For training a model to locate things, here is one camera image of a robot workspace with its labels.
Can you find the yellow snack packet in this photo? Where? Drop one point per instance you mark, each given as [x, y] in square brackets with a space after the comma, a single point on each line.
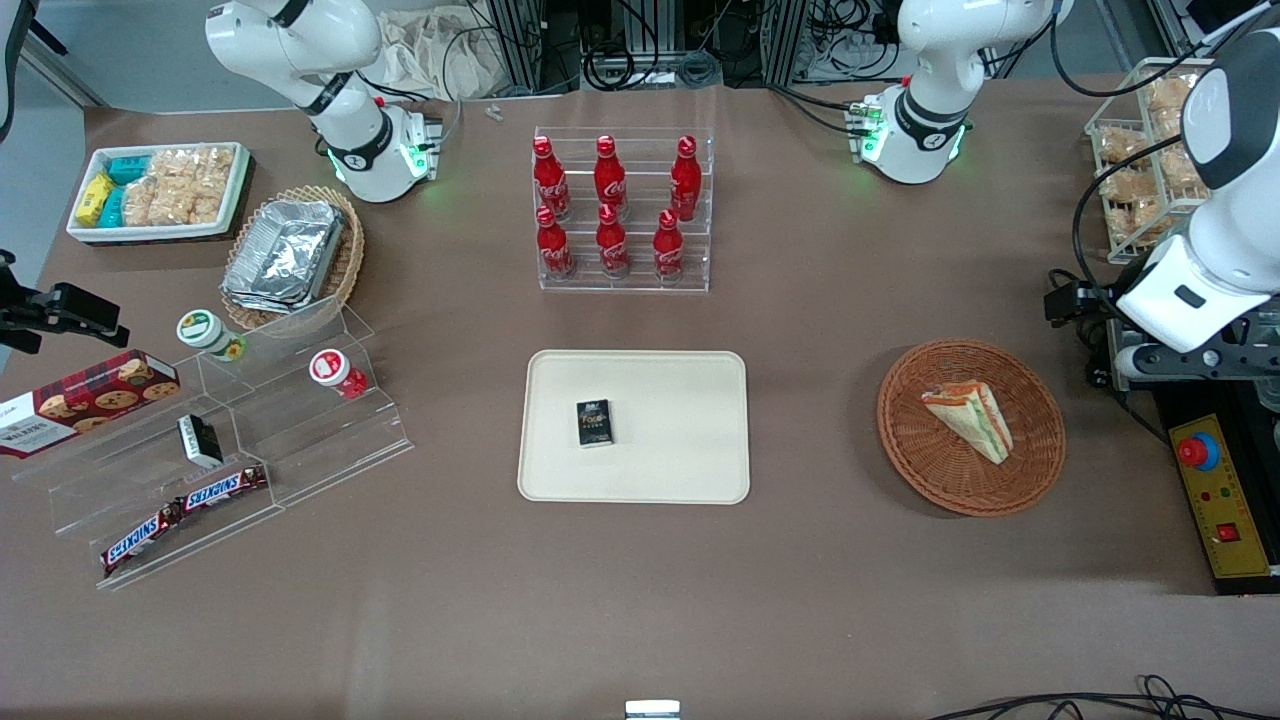
[94, 199]

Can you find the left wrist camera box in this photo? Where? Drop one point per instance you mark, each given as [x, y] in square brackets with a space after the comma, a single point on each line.
[1075, 303]

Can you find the light wicker basket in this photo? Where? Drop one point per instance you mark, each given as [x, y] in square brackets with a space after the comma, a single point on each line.
[350, 250]

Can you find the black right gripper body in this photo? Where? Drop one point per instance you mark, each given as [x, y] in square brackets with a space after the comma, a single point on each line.
[20, 318]

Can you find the yellow control panel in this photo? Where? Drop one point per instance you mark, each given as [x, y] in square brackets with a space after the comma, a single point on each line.
[1225, 500]

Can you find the black office chair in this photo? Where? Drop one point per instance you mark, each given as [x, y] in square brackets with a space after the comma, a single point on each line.
[10, 60]

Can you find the small black card box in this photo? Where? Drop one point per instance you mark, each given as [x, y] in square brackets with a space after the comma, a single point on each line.
[594, 423]

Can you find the clear rice cracker bag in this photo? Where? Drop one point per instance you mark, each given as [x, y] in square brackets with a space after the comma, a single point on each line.
[195, 165]
[140, 202]
[190, 205]

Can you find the green lid cup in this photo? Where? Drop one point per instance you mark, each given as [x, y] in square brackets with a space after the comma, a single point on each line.
[205, 330]

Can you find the red cookie box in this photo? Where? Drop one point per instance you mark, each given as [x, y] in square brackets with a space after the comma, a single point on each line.
[95, 400]

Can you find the snickers chocolate bar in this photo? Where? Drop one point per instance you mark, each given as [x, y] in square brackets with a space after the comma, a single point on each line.
[140, 538]
[225, 487]

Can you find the teal snack packet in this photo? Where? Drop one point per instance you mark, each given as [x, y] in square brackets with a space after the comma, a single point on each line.
[127, 169]
[112, 208]

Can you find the small black white box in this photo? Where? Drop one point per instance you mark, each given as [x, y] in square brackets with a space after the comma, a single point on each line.
[200, 441]

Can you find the small silver white object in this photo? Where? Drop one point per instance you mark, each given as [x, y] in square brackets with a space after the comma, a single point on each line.
[652, 710]

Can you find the triangle sandwich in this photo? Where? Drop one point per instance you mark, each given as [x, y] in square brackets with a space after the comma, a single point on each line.
[975, 420]

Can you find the white cloth bag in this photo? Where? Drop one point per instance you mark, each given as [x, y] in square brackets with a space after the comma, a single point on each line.
[420, 50]

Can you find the white rectangular snack tray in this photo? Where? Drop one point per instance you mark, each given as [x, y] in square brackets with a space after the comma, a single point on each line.
[80, 233]

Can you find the black machine housing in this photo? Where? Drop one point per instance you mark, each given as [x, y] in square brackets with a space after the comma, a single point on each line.
[1175, 500]

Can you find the aluminium foil container stack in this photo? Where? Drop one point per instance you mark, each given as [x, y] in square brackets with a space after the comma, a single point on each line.
[285, 255]

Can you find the aluminium frame post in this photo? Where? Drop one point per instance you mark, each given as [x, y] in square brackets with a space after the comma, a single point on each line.
[525, 40]
[785, 40]

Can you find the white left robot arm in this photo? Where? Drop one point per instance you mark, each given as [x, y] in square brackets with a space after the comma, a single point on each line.
[930, 60]

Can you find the red lid cup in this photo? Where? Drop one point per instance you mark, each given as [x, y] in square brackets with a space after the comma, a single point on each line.
[330, 368]

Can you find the clear acrylic bottle rack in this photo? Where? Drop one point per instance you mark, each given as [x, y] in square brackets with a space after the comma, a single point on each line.
[640, 285]

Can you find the clear acrylic stepped shelf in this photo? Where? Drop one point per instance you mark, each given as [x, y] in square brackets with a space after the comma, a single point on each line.
[120, 480]
[330, 445]

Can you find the beige plastic tray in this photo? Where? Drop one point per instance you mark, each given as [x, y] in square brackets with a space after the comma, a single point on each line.
[680, 440]

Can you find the red cola bottle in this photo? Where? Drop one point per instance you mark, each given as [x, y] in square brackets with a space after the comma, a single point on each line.
[612, 245]
[550, 180]
[610, 178]
[554, 248]
[668, 250]
[686, 180]

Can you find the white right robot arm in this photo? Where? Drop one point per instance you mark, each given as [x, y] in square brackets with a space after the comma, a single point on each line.
[300, 40]

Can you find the red emergency stop button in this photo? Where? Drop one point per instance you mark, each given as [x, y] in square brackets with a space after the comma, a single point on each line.
[1194, 452]

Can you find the brown round wicker basket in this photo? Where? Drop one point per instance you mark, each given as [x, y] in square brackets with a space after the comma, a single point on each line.
[940, 470]

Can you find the bagged fried snack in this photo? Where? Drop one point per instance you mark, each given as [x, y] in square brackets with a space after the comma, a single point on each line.
[1180, 170]
[1120, 145]
[1140, 222]
[1125, 185]
[1165, 125]
[1165, 95]

